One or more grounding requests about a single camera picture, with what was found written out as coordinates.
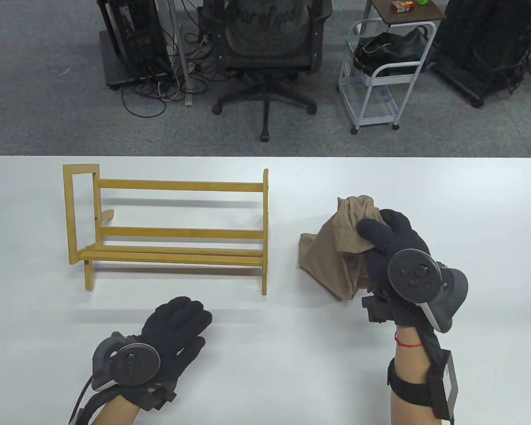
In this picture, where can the tan shorts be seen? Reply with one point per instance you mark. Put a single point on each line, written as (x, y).
(332, 248)

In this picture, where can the black office chair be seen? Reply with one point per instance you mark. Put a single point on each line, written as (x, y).
(265, 88)

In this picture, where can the wooden book rack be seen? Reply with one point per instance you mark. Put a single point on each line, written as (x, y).
(181, 185)

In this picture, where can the white metal post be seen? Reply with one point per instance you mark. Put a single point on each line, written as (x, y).
(183, 53)

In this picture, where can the grey round left controller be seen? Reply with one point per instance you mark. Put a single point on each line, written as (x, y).
(132, 365)

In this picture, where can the grey printed garment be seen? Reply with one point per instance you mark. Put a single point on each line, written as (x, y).
(265, 31)

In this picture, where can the person's right forearm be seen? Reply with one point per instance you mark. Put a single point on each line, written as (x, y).
(409, 358)

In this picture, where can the person's left hand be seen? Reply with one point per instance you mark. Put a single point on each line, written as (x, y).
(177, 323)

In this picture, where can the black computer tower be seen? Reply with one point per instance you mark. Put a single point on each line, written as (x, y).
(132, 40)

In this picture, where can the black wheeled platform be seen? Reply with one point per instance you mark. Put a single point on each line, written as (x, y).
(110, 62)

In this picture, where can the white rolling cart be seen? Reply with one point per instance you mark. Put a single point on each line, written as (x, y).
(389, 80)

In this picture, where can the black mesh equipment rack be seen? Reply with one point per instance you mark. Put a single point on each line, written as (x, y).
(482, 40)

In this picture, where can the brown side table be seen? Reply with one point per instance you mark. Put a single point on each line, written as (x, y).
(416, 17)

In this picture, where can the person's right hand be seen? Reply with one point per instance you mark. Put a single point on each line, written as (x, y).
(402, 234)

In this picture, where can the black bag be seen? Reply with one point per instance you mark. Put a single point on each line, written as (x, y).
(394, 48)

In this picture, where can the small red box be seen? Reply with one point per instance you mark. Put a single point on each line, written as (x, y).
(402, 6)

